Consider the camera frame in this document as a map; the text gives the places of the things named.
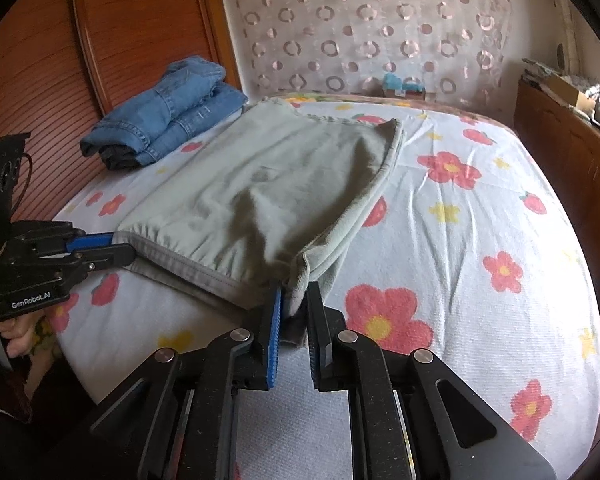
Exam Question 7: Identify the circle-patterned sheer cloth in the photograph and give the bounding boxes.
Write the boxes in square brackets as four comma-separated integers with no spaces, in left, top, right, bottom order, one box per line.
[215,0,511,98]

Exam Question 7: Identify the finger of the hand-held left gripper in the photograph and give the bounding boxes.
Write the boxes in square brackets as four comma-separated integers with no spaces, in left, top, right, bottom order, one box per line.
[62,231,119,254]
[72,242,136,274]

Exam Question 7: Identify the floral blanket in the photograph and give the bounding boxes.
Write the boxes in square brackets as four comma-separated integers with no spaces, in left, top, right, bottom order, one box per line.
[280,91,511,128]

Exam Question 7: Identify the person's dark clothing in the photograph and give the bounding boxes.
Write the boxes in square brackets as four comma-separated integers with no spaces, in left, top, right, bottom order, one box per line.
[0,350,101,480]

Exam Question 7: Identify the bed with floral sheet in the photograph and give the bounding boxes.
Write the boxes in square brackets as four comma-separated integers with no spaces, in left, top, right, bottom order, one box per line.
[52,95,600,480]

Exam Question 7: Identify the pile of patterned cloth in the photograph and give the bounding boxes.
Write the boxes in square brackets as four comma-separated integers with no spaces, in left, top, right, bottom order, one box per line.
[522,57,563,81]

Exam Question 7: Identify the small cardboard box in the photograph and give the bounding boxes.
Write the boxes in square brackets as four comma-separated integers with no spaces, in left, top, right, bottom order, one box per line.
[385,82,427,102]

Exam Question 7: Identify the wooden louvered wardrobe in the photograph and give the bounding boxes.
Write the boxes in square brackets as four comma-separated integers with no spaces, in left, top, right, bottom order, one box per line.
[0,0,243,221]

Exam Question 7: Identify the open cardboard box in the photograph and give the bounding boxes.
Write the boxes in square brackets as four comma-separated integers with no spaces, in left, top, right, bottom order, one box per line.
[542,75,598,113]

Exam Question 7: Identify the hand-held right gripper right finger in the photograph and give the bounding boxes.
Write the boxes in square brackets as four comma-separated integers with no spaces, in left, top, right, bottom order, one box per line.
[305,282,556,480]

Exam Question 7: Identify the thin black cable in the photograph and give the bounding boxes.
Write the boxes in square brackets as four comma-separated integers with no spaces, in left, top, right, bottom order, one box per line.
[11,152,33,213]

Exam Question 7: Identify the folded blue jeans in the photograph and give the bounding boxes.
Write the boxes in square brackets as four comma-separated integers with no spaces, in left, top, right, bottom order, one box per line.
[80,57,248,171]

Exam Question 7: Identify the person's left hand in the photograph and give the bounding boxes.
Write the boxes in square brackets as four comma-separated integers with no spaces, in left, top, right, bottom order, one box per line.
[0,310,37,359]

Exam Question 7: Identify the wooden cabinet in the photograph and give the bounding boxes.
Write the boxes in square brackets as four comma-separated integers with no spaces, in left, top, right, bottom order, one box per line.
[514,76,600,251]

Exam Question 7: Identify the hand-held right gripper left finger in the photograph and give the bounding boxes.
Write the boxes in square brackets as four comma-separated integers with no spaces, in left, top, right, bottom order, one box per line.
[89,285,285,480]

